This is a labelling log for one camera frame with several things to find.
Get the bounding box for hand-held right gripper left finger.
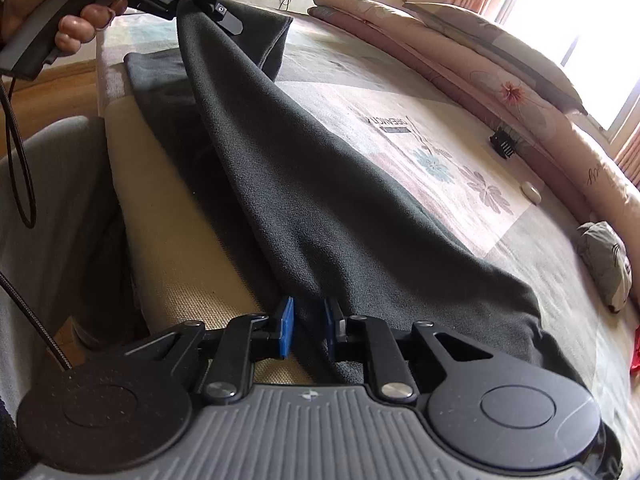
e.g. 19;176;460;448
127;296;296;406

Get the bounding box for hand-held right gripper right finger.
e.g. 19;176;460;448
324;297;493;404

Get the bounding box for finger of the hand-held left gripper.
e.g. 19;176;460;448
210;3;245;36

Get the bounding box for dark grey pants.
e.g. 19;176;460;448
124;0;586;391

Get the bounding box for person's grey trouser leg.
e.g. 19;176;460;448
0;115;127;411

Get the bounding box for black hair claw clip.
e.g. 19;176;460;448
489;129;519;159

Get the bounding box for floral striped pillow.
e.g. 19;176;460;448
402;1;588;113

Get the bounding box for pink floral folded quilt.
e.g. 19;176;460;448
307;0;640;241

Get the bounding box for grey printed cloth bundle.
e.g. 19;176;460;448
575;221;634;314

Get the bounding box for person's black jacket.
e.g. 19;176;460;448
0;395;26;480

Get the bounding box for bright window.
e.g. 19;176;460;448
500;0;640;141

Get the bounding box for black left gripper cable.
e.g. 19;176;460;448
0;77;39;228

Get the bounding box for black braided right gripper cable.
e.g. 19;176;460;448
0;272;74;374

